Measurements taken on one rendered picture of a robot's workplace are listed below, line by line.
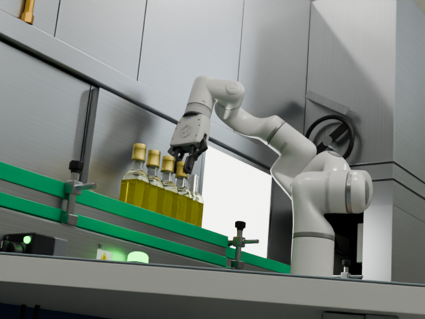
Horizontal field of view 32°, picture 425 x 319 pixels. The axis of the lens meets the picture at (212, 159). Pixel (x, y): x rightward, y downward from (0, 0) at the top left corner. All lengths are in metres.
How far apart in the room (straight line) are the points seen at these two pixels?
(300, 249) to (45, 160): 0.66
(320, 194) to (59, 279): 0.88
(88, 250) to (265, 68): 1.41
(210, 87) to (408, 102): 1.07
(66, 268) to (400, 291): 0.39
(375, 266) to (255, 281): 1.82
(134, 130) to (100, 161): 0.17
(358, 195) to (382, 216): 1.05
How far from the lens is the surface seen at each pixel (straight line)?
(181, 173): 1.97
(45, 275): 0.90
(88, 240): 1.50
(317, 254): 1.63
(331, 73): 2.96
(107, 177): 1.95
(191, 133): 2.00
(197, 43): 2.39
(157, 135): 2.12
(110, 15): 2.10
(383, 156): 2.74
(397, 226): 2.71
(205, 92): 2.07
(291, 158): 2.04
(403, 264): 2.75
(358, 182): 1.65
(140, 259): 1.53
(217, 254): 1.87
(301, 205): 1.65
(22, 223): 1.39
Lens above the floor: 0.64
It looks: 16 degrees up
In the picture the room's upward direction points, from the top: 5 degrees clockwise
